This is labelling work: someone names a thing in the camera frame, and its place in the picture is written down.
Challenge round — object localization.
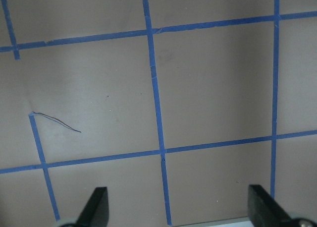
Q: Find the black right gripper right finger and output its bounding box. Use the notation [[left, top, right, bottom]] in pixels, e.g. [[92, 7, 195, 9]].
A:
[[248, 184, 297, 227]]

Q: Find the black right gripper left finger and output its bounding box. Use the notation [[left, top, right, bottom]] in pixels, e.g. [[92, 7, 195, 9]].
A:
[[76, 187, 109, 227]]

